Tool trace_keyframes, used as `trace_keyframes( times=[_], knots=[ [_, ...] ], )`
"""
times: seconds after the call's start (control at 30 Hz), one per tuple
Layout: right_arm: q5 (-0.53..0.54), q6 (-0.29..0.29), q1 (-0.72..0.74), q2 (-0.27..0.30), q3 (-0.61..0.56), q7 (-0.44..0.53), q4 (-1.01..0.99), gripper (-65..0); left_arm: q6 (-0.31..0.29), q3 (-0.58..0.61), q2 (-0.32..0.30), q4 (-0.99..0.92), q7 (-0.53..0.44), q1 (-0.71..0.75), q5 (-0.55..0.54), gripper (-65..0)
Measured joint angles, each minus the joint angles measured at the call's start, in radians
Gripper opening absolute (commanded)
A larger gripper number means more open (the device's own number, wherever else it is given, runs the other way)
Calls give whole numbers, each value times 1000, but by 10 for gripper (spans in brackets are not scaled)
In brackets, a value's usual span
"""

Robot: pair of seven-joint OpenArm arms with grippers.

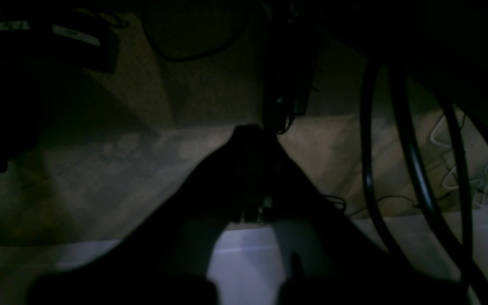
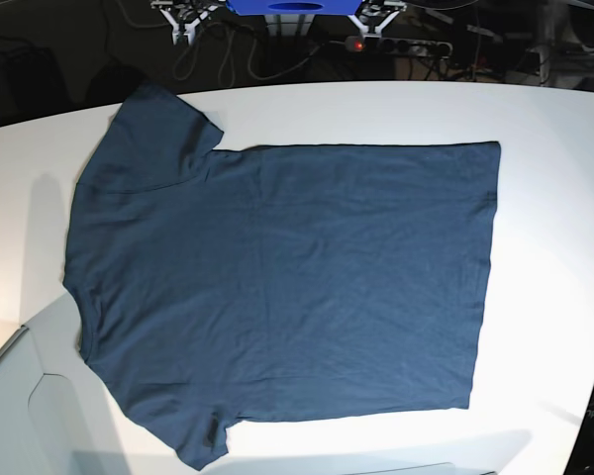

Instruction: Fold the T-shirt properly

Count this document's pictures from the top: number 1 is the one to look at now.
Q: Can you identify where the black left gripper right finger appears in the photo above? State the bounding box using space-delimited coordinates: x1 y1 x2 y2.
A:
261 128 469 305

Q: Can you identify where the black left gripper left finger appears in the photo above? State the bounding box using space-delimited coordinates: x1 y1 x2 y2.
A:
28 125 264 305

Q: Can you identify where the thick black cable loop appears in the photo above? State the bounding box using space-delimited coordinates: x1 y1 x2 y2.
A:
360 59 488 305

